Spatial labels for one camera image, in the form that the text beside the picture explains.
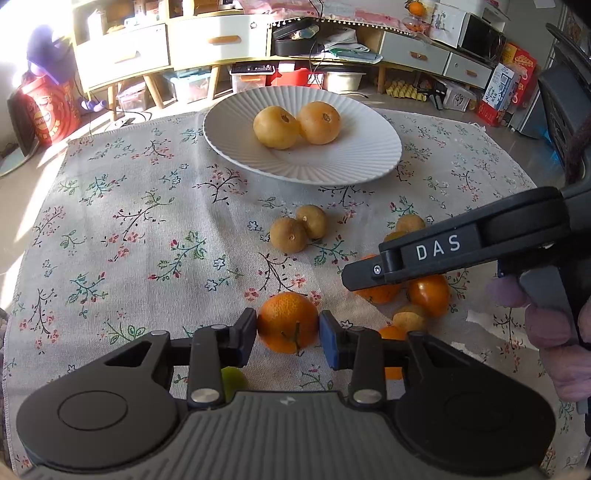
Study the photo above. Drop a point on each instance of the smooth glossy orange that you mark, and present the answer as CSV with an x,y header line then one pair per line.
x,y
392,332
429,295

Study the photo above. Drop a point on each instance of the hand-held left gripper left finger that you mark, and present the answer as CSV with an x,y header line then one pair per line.
x,y
244,339

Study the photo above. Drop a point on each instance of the orange persimmon ornament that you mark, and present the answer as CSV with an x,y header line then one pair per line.
x,y
415,8

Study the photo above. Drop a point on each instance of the black standing panel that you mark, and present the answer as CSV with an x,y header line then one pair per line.
x,y
21,124

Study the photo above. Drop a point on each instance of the clear box dark lid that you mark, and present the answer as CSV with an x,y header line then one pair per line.
x,y
251,78

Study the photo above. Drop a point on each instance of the white foam box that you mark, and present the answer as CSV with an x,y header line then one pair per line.
x,y
489,9

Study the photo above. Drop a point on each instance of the wooden shelf cabinet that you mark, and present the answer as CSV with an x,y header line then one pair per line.
x,y
122,55

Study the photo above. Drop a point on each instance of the yellow egg tray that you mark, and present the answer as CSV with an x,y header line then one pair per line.
x,y
406,91

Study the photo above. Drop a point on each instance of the glass jar of oranges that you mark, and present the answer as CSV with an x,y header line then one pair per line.
x,y
415,25

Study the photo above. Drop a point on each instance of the small clear storage box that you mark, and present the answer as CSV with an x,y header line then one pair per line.
x,y
131,98

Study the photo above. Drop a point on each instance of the white plastic tub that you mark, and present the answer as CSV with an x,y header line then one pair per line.
x,y
346,81

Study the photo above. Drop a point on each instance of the red printed round box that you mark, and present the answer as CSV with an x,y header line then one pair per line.
x,y
51,110

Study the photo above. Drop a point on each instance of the white ribbed plate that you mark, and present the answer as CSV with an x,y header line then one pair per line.
x,y
323,161

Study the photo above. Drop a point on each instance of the curved wooden TV cabinet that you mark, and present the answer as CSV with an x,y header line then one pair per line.
x,y
217,41

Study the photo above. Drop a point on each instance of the clear box blue lid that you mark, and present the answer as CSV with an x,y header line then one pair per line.
x,y
190,87

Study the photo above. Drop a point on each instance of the tan pear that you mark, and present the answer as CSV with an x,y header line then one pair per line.
x,y
319,122

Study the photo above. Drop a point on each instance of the white printed box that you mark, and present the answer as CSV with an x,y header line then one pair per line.
x,y
458,98

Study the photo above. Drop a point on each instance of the red storage box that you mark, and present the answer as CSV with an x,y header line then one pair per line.
x,y
300,77

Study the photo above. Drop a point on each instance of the dark grey appliance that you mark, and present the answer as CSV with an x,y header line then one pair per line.
x,y
561,106

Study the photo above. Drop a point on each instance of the small purple object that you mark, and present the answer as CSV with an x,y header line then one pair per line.
x,y
92,104

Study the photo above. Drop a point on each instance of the purple plush toy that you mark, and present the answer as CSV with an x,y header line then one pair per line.
x,y
48,50

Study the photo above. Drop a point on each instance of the yellow pear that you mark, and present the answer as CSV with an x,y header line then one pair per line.
x,y
276,128

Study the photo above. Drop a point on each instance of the red printed carton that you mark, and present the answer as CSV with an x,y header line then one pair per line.
x,y
524,62

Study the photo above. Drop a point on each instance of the bumpy mandarin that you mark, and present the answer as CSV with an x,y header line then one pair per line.
x,y
378,294

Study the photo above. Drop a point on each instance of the pink fringed cloth runner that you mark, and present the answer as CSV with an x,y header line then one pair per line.
x,y
360,18

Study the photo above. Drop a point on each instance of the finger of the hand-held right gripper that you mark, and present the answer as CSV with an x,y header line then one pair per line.
x,y
367,276

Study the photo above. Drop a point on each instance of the person's right hand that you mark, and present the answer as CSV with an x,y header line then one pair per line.
x,y
549,330

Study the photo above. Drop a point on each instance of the black handheld tool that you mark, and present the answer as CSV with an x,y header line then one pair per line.
x,y
436,98

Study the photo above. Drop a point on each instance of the black microwave oven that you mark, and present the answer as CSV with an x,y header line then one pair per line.
x,y
482,37

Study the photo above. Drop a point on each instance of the floral tablecloth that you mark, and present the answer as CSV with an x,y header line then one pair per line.
x,y
138,277

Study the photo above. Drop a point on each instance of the white paper drawing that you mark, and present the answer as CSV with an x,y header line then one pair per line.
x,y
449,25

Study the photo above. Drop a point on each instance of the black case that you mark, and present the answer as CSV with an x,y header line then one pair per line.
x,y
295,39

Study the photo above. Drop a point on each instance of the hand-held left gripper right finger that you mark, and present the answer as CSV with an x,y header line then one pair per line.
x,y
328,341

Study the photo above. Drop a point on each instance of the mandarin with stem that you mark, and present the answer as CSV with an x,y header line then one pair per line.
x,y
288,318

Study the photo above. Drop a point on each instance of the green lime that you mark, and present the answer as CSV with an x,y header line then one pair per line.
x,y
233,381

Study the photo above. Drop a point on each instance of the blue white carton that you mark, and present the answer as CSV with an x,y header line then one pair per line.
x,y
501,94

